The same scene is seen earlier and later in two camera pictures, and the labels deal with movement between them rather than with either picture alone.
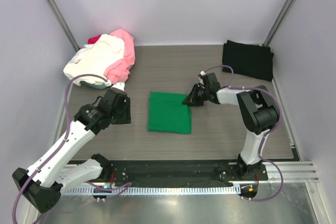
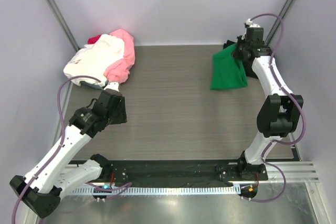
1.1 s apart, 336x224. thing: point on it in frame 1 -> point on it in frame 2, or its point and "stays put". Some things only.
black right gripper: (192, 99) -> (235, 54)
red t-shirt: (92, 40) stays put
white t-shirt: (94, 58) stays put
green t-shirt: (166, 113) -> (227, 72)
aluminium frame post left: (56, 10) stays put
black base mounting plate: (183, 173) stays put
